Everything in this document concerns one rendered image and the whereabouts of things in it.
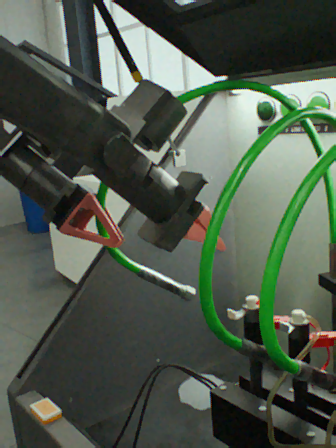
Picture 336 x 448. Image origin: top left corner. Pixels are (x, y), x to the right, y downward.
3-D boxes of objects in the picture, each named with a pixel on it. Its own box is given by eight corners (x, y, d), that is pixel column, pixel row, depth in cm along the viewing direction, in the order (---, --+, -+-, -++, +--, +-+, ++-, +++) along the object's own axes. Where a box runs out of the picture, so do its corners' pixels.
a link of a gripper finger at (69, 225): (138, 224, 73) (88, 186, 74) (131, 225, 66) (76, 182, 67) (110, 261, 74) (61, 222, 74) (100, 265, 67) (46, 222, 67)
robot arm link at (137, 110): (42, 121, 52) (98, 156, 48) (108, 36, 53) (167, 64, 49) (94, 169, 63) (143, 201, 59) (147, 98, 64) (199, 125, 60)
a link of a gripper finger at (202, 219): (246, 239, 63) (195, 195, 59) (214, 285, 62) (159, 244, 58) (220, 229, 69) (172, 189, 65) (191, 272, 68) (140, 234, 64)
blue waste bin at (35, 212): (15, 231, 687) (6, 176, 671) (52, 222, 728) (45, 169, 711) (37, 236, 645) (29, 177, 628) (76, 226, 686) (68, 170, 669)
